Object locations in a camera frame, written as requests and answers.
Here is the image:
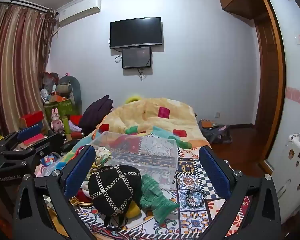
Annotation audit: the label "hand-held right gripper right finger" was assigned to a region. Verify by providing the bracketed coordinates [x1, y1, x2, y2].
[199, 145, 282, 240]

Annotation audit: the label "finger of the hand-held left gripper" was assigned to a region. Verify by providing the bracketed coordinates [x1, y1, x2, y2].
[27, 132, 65, 160]
[0, 124, 43, 153]

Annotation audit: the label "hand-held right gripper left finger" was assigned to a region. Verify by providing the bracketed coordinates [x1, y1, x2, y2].
[14, 145, 96, 240]

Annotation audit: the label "black studded hat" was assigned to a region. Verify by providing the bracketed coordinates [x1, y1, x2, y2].
[88, 164, 143, 228]

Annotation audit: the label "clear plastic storage box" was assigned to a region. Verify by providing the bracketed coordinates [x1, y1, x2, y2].
[89, 131, 179, 188]

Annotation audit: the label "red flat book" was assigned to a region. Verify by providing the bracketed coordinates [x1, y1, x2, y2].
[22, 133, 45, 147]

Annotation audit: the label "red box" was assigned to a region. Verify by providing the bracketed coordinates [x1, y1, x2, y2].
[19, 111, 44, 128]

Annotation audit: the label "green cylinder tube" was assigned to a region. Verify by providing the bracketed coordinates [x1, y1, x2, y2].
[62, 116, 72, 141]

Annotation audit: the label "pink rabbit toy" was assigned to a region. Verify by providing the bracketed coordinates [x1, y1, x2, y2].
[51, 108, 64, 132]

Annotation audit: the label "cream floral cloth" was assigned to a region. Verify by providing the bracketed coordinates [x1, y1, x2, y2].
[94, 146, 113, 167]

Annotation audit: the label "green paper bag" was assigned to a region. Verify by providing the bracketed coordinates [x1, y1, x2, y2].
[44, 99, 74, 123]

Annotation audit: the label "dark backpack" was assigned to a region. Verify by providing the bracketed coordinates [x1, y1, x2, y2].
[199, 119, 232, 144]

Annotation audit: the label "patterned bed sheet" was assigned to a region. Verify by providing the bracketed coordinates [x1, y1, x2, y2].
[35, 140, 253, 240]

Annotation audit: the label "dark purple jacket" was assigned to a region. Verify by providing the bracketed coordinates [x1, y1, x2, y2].
[79, 95, 114, 136]

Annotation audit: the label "grey plush toy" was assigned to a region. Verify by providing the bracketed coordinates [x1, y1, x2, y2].
[57, 76, 82, 114]

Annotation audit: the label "green knitted scarf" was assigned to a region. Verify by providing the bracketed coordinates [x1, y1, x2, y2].
[140, 174, 180, 226]

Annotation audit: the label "striped brown curtain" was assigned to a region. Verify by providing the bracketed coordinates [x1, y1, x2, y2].
[0, 4, 57, 137]

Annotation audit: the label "white cabinet with stickers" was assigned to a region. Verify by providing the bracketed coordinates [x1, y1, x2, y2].
[275, 132, 300, 223]

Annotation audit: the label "yellow patchwork blanket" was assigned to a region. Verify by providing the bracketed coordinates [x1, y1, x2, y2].
[89, 97, 211, 151]

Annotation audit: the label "yellow-green plush toy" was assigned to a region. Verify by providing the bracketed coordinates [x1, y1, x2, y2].
[125, 94, 143, 104]

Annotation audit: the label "white air conditioner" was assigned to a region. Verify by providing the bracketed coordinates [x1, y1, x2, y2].
[57, 0, 101, 27]

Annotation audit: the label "gold ring handle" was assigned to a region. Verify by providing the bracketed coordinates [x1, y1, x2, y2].
[70, 197, 93, 207]

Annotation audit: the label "black and white hair tie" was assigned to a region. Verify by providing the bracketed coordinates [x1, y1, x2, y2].
[185, 189, 207, 208]

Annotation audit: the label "pink wall sticker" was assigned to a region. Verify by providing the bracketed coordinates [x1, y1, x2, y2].
[286, 86, 300, 125]

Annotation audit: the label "small wall-mounted monitor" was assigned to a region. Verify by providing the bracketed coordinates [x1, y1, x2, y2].
[122, 46, 152, 69]

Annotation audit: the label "white curtain rail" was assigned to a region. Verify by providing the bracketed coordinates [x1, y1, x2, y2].
[0, 0, 57, 14]

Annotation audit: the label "wall-mounted television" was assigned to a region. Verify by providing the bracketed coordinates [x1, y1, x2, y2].
[110, 17, 163, 49]

